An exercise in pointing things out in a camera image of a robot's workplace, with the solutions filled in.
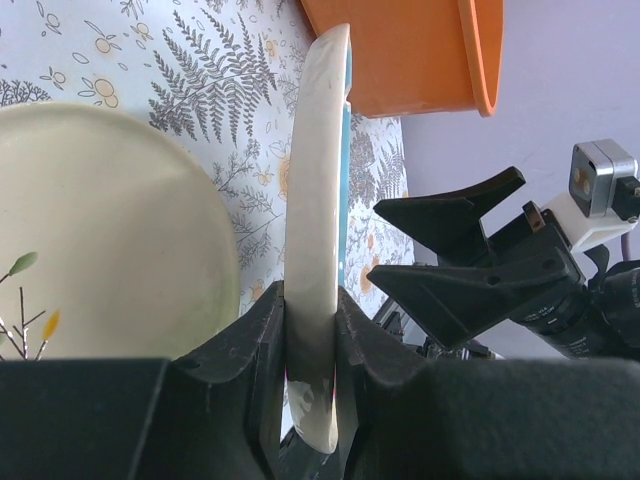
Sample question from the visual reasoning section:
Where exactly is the cream and blue plate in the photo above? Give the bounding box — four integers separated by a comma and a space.
284, 23, 352, 454

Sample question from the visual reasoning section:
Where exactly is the orange plastic bin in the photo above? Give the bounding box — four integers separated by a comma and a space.
302, 0, 505, 118

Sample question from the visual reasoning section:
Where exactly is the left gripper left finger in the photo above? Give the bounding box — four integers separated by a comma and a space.
1, 281, 285, 479

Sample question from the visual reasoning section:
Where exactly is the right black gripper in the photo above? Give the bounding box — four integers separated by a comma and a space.
368, 166, 639, 360

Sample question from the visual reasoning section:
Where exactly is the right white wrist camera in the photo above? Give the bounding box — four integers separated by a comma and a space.
543, 139, 639, 253

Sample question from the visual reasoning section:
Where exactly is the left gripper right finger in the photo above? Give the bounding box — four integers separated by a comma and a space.
336, 292, 639, 479

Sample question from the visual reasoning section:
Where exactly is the floral table mat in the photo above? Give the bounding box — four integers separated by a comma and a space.
0, 0, 416, 451

